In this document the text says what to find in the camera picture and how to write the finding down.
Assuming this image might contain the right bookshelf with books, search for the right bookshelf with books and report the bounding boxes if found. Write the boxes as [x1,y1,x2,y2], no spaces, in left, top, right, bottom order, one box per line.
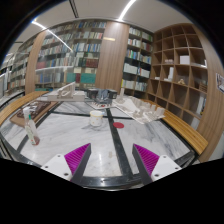
[121,26,153,99]

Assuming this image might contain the wooden bench right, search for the wooden bench right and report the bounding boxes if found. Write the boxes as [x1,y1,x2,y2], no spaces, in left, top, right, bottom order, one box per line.
[163,110,208,155]

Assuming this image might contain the red round coaster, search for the red round coaster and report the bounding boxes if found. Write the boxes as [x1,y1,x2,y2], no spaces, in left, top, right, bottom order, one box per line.
[113,122,124,129]

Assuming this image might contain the wooden bench left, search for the wooden bench left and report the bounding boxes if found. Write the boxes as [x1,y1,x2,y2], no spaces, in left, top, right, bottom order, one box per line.
[0,91,46,126]

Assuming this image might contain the white paper cup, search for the white paper cup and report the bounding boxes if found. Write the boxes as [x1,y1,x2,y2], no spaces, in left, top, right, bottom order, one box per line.
[90,110,103,127]

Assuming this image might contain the left far bookshelf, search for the left far bookshelf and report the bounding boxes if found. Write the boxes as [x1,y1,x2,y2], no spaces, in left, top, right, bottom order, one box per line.
[0,37,35,98]

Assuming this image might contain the white city model right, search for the white city model right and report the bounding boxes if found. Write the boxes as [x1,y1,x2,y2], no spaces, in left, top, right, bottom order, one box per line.
[112,96,165,124]

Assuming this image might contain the wooden bench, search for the wooden bench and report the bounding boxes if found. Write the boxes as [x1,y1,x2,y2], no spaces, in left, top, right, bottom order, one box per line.
[0,91,46,126]
[163,110,208,155]

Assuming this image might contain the centre bookshelf with books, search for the centre bookshelf with books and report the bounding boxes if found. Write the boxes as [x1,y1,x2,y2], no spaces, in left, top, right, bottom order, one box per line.
[35,20,107,91]

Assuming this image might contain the wooden cubby shelf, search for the wooden cubby shelf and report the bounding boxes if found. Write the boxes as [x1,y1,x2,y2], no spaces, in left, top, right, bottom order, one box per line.
[147,24,208,129]

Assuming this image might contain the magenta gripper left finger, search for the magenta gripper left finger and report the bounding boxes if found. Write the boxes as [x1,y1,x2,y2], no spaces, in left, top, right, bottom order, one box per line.
[41,142,92,186]

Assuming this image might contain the dark building model centre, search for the dark building model centre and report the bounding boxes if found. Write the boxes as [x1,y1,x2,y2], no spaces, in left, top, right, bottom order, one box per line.
[87,88,117,104]

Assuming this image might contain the bookshelf with books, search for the bookshelf with books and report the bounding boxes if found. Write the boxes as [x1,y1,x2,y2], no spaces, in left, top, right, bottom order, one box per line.
[121,26,153,99]
[35,20,107,91]

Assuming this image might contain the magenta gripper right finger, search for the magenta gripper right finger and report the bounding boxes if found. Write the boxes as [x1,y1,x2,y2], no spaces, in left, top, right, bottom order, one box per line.
[131,143,183,186]

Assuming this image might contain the white architectural model left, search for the white architectural model left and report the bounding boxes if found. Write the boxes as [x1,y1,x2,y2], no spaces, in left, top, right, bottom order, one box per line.
[47,82,85,102]

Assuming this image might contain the brown relief model board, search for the brown relief model board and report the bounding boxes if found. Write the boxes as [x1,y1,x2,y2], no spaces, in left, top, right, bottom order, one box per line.
[10,100,57,127]

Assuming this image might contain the clear plastic water bottle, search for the clear plastic water bottle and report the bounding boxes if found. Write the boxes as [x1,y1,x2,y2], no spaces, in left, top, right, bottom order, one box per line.
[23,107,40,146]

